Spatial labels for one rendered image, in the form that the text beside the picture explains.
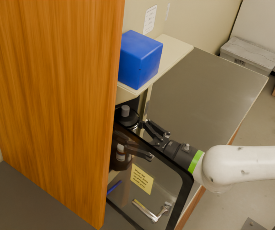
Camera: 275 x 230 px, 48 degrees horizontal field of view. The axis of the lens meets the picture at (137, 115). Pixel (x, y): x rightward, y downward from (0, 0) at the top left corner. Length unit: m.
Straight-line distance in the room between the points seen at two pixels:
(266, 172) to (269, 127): 2.47
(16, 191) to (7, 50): 0.58
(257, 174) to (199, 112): 0.84
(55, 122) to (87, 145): 0.12
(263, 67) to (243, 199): 1.56
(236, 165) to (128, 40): 0.42
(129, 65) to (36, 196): 0.69
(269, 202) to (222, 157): 1.87
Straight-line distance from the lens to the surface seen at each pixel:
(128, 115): 1.03
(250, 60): 3.59
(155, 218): 0.88
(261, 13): 3.88
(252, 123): 3.26
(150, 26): 0.92
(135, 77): 0.72
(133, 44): 0.74
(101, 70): 0.65
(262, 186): 2.75
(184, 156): 0.97
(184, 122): 1.55
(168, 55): 0.90
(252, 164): 0.85
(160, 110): 1.59
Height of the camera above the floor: 1.96
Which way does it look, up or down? 42 degrees down
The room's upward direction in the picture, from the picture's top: 9 degrees clockwise
